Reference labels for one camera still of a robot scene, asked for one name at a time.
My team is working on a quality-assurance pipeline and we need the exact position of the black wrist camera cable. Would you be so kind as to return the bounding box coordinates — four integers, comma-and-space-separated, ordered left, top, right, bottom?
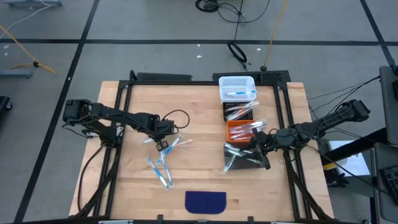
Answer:
161, 109, 191, 131

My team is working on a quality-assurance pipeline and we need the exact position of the black hanging cable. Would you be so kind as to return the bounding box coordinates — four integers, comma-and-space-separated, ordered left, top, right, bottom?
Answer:
226, 24, 249, 72

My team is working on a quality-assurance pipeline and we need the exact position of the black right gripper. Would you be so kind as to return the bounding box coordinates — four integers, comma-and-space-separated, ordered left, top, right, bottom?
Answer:
249, 127, 283, 170

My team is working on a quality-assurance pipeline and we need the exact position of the black stand beam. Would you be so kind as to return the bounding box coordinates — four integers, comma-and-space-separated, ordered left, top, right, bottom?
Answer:
322, 127, 389, 162

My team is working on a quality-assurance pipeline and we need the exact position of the black keyboard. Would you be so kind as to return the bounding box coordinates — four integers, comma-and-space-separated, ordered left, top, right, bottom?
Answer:
379, 165, 398, 205

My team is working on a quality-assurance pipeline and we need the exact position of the grey table foot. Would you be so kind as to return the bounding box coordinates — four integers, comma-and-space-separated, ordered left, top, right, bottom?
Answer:
2, 0, 62, 8
0, 68, 33, 79

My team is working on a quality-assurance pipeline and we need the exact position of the black perforated plastic basket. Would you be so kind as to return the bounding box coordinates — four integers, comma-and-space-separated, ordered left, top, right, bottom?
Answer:
222, 101, 254, 122

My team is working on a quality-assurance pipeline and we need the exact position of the orange plastic bin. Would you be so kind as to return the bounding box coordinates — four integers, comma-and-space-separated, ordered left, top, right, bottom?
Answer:
226, 119, 259, 144

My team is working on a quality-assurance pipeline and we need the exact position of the black perforated box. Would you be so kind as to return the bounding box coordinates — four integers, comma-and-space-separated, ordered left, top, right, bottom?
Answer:
211, 70, 292, 85

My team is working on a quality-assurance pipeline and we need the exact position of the grey desk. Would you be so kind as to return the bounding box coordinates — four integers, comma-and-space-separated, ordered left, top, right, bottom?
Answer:
378, 64, 398, 146

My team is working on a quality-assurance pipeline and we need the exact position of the black toothbrush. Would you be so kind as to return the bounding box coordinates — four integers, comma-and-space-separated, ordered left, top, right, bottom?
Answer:
225, 107, 256, 121
225, 100, 261, 113

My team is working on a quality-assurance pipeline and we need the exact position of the black flat box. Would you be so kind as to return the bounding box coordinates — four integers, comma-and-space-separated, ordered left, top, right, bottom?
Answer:
136, 72, 193, 83

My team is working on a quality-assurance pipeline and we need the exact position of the black caster base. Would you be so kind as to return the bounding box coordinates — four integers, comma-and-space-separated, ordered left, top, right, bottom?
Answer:
0, 95, 13, 112

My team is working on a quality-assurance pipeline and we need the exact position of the black coiled floor cable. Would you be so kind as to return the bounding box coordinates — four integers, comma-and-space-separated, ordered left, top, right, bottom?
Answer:
194, 0, 272, 25

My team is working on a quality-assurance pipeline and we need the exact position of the white floor cable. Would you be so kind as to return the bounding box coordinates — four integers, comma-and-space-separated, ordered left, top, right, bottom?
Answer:
0, 0, 62, 32

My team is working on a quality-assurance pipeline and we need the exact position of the purple cloth mat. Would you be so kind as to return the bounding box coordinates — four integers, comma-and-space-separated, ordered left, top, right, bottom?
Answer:
185, 190, 228, 215

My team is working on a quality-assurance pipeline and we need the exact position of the black aluminium table frame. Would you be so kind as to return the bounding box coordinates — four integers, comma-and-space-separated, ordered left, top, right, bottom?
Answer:
74, 70, 335, 224

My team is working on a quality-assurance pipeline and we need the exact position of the yellow cable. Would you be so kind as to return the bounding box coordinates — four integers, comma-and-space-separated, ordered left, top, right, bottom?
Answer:
262, 0, 289, 71
0, 24, 58, 75

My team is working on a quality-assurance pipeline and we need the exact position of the white box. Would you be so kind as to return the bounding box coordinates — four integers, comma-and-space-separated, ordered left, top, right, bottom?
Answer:
327, 139, 371, 179

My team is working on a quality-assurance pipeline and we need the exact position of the white perforated plastic basket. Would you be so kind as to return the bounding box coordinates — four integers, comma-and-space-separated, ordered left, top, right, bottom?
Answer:
218, 75, 257, 105

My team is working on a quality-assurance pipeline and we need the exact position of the grey translucent plastic bin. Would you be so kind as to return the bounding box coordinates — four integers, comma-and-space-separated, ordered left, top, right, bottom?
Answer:
223, 140, 268, 170

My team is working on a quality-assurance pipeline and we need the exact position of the grey desk panel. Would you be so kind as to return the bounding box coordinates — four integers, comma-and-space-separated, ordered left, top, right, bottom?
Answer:
372, 142, 398, 223

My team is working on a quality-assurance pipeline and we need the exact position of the black arm base cable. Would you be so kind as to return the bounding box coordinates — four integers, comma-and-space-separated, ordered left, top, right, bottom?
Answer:
76, 144, 105, 214

